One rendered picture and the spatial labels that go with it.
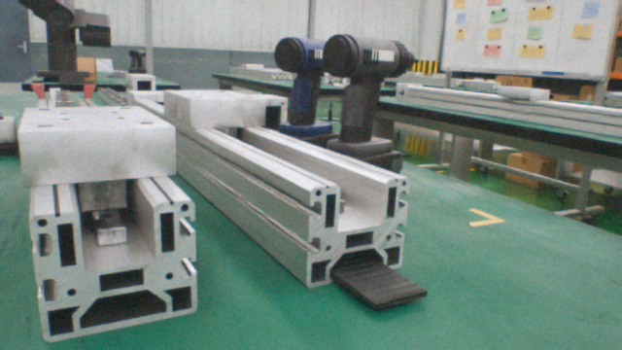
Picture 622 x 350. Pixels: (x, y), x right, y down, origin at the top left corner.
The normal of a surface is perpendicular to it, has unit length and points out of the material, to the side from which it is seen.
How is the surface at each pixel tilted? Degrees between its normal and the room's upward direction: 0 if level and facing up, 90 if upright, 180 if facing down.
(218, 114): 90
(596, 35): 90
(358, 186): 90
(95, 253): 0
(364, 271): 0
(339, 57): 90
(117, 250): 0
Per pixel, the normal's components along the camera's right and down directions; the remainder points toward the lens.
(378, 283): 0.05, -0.97
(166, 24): 0.44, 0.23
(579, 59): -0.90, 0.06
